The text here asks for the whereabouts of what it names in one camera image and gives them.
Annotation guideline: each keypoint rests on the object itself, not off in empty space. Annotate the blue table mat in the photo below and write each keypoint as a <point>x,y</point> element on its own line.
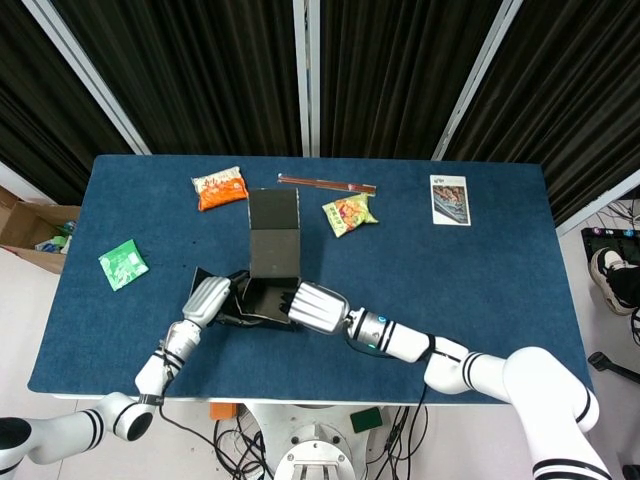
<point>450,275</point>

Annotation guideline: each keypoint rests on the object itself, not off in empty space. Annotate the yellow green snack packet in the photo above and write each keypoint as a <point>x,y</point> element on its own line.
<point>350,215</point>

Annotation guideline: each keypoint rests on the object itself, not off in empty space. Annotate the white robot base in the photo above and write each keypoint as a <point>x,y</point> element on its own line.
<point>315,440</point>

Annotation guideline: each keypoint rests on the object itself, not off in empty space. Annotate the brown cardboard carton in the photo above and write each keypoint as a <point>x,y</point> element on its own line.
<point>20,220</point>

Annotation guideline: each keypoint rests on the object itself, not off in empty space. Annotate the orange snack packet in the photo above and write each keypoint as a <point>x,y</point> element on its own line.
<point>222,192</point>

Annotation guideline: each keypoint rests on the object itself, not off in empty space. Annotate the black and white sneaker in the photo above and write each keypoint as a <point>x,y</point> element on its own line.
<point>606,280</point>

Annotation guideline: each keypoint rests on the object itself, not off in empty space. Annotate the black trouser leg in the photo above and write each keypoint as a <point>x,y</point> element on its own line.
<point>630,285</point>

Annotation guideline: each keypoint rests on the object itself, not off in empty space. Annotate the green sachet packet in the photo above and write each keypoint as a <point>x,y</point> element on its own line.
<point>122,265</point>

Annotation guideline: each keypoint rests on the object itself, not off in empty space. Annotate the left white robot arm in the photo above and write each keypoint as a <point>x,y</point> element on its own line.
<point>152,375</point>

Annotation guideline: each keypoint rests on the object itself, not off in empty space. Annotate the dark pleated curtain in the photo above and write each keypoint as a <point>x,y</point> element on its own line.
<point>400,75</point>
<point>575,100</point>
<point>40,100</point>
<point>200,75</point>

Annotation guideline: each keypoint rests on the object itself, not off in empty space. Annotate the crumpled plastic packaging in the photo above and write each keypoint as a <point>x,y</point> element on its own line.
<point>52,245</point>

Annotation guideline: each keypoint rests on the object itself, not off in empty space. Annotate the black cardboard folding box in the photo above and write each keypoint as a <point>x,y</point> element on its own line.
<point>275,250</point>

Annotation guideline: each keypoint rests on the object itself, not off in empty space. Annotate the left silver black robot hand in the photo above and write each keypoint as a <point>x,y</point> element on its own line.
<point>207,297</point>

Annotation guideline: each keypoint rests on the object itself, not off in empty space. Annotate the dark green block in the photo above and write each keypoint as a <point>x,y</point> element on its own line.
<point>366,421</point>

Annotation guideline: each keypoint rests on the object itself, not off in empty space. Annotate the wrapped red brown chopsticks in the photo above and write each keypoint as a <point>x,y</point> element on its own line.
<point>325,183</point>

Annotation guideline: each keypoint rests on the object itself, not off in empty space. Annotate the white picture card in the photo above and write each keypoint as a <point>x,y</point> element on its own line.
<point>451,200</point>

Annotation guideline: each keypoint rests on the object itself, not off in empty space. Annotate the orange block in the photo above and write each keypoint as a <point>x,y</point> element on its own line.
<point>222,410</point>

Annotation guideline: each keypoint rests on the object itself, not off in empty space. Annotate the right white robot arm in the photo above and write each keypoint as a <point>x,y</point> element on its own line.
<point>540,380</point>

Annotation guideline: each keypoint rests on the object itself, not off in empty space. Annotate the white frame post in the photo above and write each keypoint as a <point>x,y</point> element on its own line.
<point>20,182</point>
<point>600,205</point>
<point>306,75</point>
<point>84,70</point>
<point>477,75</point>

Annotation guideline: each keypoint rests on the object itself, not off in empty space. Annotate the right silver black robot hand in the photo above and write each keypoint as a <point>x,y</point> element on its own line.
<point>320,307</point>

